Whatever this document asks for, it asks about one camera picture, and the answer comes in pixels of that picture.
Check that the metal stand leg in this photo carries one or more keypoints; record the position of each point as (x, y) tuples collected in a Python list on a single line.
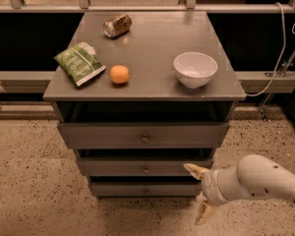
[(284, 67)]

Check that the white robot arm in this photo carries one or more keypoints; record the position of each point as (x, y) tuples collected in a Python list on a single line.
[(255, 177)]

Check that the grey drawer cabinet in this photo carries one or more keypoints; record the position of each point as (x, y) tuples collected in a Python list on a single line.
[(153, 93)]

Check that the grey drawer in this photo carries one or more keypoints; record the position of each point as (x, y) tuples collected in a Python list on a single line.
[(172, 189), (142, 135), (155, 167)]

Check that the grey top drawer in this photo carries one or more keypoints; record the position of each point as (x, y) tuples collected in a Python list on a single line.
[(142, 135)]

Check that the green chip bag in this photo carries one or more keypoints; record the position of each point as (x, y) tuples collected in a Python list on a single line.
[(80, 63)]

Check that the white bowl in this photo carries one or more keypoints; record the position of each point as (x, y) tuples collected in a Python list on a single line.
[(194, 69)]

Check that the grey bottom drawer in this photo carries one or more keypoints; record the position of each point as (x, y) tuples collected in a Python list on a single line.
[(172, 189)]

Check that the orange fruit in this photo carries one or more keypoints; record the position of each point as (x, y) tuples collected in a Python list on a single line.
[(119, 74)]

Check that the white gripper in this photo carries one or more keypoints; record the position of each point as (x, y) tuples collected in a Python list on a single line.
[(209, 186)]

